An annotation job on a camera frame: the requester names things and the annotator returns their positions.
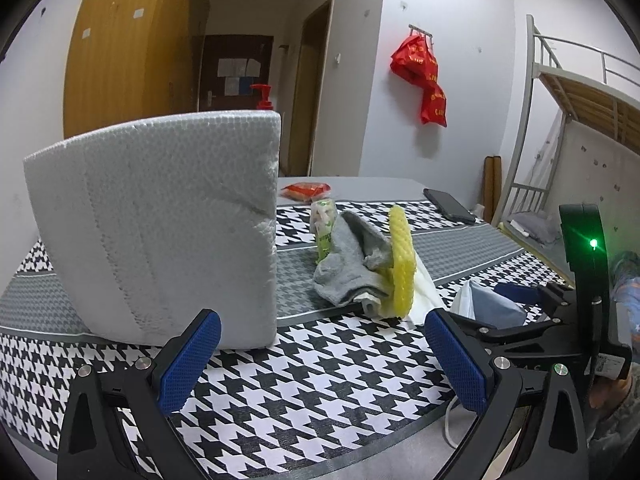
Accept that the person's hand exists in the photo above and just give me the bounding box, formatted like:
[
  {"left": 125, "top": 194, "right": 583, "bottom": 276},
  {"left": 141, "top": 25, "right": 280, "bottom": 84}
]
[{"left": 588, "top": 377, "right": 632, "bottom": 410}]

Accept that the blue face mask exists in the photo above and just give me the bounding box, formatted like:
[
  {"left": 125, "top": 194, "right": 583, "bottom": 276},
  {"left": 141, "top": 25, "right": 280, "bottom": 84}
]
[{"left": 450, "top": 280, "right": 526, "bottom": 330}]

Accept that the grey sock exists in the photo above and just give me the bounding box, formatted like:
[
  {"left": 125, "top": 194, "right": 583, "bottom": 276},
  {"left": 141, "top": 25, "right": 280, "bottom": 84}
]
[{"left": 314, "top": 210, "right": 393, "bottom": 307}]

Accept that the red snack packet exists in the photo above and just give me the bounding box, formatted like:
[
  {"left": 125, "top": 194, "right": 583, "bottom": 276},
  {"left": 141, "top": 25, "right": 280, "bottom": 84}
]
[{"left": 280, "top": 182, "right": 331, "bottom": 203}]

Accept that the patterned folded blanket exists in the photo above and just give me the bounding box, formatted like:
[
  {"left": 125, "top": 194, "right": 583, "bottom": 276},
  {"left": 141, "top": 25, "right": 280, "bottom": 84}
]
[{"left": 610, "top": 252, "right": 640, "bottom": 352}]

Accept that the dark brown entrance door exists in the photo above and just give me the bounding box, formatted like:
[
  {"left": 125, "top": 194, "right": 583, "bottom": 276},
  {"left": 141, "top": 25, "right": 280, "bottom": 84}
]
[{"left": 198, "top": 35, "right": 273, "bottom": 112}]

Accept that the green white tissue pack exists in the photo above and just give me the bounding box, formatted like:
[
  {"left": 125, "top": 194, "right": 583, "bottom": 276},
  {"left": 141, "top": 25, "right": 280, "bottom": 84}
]
[{"left": 309, "top": 198, "right": 337, "bottom": 263}]

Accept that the black smartphone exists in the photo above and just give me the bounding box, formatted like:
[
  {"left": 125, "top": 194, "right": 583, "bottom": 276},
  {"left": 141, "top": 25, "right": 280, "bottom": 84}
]
[{"left": 423, "top": 188, "right": 476, "bottom": 224}]

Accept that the metal bunk bed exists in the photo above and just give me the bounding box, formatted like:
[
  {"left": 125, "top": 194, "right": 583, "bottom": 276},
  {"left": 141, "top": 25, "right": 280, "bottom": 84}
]
[{"left": 491, "top": 15, "right": 639, "bottom": 281}]

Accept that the houndstooth table cloth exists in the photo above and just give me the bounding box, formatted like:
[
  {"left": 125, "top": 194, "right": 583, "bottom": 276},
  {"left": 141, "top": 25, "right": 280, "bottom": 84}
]
[{"left": 0, "top": 198, "right": 576, "bottom": 478}]

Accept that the red plastic bag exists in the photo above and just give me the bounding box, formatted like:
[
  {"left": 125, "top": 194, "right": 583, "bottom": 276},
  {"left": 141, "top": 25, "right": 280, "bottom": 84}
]
[{"left": 390, "top": 30, "right": 447, "bottom": 128}]

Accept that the grey pillow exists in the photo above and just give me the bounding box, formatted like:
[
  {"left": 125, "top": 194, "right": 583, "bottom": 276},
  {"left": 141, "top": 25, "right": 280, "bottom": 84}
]
[{"left": 509, "top": 211, "right": 561, "bottom": 244}]

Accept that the wooden side door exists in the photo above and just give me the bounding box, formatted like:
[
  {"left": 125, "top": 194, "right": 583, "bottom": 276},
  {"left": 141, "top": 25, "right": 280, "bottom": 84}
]
[{"left": 285, "top": 0, "right": 334, "bottom": 177}]

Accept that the white red pump bottle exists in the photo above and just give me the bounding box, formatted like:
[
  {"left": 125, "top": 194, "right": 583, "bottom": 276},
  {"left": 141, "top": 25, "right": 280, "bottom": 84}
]
[{"left": 250, "top": 84, "right": 273, "bottom": 110}]

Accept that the white styrofoam box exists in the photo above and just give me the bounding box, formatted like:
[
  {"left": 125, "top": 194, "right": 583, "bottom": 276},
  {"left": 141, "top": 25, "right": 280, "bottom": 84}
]
[{"left": 24, "top": 110, "right": 281, "bottom": 350}]

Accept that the white charging cable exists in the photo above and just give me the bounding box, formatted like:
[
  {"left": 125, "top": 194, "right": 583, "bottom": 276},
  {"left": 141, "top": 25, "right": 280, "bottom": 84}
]
[{"left": 441, "top": 398, "right": 460, "bottom": 449}]

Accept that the wooden wardrobe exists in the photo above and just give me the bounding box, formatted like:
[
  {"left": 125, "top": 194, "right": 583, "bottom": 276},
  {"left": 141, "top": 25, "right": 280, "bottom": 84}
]
[{"left": 63, "top": 0, "right": 209, "bottom": 138}]

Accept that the yellow sponge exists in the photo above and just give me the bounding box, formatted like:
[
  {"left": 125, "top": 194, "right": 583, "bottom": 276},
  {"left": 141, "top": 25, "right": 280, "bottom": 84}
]
[{"left": 383, "top": 205, "right": 416, "bottom": 318}]

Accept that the white tissue sheet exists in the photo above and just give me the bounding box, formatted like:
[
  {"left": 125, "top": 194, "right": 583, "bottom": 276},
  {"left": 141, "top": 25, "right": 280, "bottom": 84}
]
[{"left": 407, "top": 255, "right": 446, "bottom": 326}]

